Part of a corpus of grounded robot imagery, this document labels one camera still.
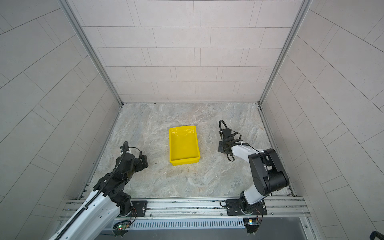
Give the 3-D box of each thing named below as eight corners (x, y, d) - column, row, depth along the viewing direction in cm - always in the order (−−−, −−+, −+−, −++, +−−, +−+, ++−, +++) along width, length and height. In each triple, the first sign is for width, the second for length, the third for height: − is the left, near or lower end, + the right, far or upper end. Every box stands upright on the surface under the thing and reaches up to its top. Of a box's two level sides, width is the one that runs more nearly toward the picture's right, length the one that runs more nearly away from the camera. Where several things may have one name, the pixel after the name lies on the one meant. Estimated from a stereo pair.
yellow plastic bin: (170, 166, 87) (169, 161, 82) (170, 131, 102) (168, 125, 97) (200, 162, 89) (200, 157, 83) (195, 128, 104) (195, 123, 99)
